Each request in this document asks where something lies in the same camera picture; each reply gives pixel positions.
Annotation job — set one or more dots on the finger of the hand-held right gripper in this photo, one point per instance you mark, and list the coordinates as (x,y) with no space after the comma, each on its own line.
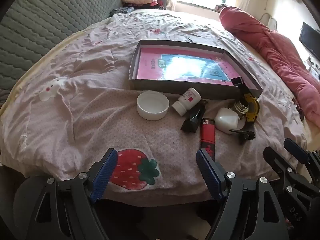
(296,151)
(277,160)

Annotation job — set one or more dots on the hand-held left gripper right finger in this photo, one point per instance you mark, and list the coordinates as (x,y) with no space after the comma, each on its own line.
(210,177)

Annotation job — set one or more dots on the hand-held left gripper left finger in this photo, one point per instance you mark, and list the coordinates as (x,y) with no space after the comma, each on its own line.
(105,175)

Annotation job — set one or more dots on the black hair clip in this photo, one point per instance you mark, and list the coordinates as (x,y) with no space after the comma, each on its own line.
(246,136)

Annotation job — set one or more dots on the red lighter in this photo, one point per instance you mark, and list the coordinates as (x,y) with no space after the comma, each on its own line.
(207,132)

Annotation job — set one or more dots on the white earbuds case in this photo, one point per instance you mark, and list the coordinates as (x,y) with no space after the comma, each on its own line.
(226,120)

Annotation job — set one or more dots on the yellow black tape measure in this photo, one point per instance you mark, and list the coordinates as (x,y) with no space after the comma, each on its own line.
(253,105)

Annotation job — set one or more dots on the white pill bottle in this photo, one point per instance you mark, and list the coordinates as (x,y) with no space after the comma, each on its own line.
(185,102)

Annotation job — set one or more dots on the white round plastic lid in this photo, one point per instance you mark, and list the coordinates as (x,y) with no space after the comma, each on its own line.
(152,105)

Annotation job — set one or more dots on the grey cardboard box tray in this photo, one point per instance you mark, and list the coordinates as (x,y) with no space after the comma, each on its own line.
(155,86)

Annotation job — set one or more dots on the black lipstick tube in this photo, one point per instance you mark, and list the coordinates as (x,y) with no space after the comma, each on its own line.
(192,120)

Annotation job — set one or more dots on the clutter on television stand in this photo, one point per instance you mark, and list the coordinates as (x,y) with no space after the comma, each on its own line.
(313,67)

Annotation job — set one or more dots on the red quilted blanket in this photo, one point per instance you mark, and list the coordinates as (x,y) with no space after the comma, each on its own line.
(275,55)

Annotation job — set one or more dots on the black television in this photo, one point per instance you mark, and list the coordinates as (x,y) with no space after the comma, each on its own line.
(310,40)

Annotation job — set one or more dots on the pink and blue book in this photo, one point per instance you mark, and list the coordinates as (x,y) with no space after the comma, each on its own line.
(150,65)

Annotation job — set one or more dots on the floral cloth on windowsill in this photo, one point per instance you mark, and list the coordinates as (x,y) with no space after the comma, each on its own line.
(221,7)

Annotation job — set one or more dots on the dark patterned cloth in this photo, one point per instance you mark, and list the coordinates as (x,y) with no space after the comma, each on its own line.
(121,11)

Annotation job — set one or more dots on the grey quilted headboard cover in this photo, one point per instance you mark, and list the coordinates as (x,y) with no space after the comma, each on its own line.
(50,17)

